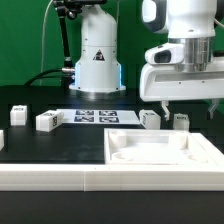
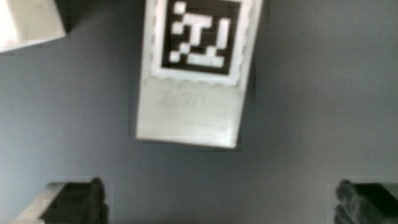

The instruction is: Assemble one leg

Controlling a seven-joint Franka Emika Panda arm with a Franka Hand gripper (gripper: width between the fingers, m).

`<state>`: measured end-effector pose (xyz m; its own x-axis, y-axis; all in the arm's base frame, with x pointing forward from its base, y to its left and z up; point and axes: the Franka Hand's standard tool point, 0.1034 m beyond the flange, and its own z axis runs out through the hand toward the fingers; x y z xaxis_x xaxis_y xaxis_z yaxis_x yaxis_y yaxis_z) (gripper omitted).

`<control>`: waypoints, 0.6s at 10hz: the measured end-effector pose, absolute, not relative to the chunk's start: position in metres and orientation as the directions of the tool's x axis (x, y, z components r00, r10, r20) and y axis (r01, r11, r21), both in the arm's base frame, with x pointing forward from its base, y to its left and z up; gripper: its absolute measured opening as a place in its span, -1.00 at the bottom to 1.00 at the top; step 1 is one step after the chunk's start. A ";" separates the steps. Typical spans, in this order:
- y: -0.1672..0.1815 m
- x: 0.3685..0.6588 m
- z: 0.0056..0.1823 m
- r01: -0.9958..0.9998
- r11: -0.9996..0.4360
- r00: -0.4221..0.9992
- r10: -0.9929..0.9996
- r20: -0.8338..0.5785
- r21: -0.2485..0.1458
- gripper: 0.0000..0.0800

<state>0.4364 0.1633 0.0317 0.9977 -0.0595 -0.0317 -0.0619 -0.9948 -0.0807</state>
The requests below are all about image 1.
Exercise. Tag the black camera stand pole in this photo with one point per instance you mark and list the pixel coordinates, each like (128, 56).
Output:
(70, 9)

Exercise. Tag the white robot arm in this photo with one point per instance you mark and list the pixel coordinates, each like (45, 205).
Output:
(184, 21)

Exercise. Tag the white block at left edge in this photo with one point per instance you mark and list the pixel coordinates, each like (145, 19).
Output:
(1, 139)

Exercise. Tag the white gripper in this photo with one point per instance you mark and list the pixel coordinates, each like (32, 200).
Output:
(178, 71)

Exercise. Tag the white U-shaped obstacle fence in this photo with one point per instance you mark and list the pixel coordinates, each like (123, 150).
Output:
(50, 177)

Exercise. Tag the sheet with AprilTag markers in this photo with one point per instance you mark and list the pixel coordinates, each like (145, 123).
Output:
(89, 116)

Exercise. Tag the white square tabletop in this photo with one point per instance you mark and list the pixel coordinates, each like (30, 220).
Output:
(153, 147)

